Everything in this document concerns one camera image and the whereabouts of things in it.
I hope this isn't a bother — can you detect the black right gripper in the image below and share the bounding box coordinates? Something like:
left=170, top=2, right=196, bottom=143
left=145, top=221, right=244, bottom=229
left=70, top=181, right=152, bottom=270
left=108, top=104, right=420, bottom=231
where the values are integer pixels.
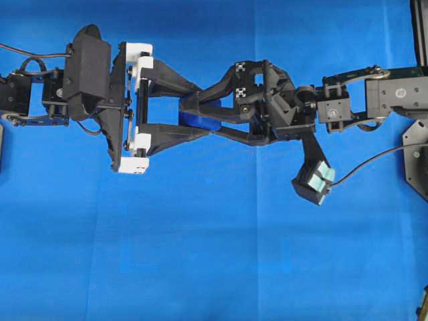
left=179, top=60, right=316, bottom=147

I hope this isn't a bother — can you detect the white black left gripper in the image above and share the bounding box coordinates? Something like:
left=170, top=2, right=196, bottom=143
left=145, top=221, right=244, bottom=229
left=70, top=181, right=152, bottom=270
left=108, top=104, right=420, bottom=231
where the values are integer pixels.
left=96, top=42, right=211, bottom=175

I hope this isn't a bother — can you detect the blue block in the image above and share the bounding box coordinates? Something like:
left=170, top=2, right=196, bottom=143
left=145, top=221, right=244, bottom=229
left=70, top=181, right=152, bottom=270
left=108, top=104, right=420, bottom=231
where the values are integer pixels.
left=178, top=110, right=221, bottom=131

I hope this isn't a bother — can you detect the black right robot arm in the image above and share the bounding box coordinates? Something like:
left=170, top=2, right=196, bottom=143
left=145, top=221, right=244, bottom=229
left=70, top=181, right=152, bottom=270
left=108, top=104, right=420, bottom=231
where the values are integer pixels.
left=179, top=60, right=427, bottom=146

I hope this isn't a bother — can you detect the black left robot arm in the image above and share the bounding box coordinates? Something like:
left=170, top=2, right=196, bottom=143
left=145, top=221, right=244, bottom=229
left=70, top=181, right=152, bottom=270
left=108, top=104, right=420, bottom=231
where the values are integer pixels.
left=1, top=35, right=209, bottom=174

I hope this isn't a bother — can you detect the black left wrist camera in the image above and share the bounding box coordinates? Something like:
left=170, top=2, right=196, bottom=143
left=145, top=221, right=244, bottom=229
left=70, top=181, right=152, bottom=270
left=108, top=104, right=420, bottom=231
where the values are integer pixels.
left=63, top=24, right=111, bottom=121

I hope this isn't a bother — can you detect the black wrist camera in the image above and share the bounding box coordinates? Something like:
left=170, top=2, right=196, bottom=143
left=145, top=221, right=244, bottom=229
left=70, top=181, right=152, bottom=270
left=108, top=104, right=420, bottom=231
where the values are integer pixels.
left=292, top=133, right=336, bottom=205
left=63, top=24, right=111, bottom=121

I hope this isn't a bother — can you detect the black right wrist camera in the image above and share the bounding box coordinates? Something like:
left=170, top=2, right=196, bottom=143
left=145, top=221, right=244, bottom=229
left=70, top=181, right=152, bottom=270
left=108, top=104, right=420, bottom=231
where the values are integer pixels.
left=292, top=133, right=336, bottom=205

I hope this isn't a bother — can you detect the grey left camera cable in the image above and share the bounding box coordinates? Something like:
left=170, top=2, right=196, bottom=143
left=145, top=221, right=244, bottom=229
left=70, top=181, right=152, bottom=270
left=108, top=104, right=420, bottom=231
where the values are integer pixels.
left=0, top=42, right=73, bottom=60

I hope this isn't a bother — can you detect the black right camera cable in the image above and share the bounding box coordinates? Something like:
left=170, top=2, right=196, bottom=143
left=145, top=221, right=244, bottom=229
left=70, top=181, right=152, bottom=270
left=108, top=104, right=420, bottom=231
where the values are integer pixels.
left=329, top=144, right=428, bottom=191

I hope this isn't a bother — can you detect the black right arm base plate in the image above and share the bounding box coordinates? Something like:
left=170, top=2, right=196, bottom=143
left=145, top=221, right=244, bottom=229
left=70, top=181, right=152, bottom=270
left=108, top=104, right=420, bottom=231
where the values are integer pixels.
left=402, top=120, right=427, bottom=201

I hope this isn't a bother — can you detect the black frame post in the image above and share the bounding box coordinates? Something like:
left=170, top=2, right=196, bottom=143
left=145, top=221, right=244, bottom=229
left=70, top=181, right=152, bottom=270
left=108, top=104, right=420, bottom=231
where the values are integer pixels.
left=409, top=0, right=427, bottom=67

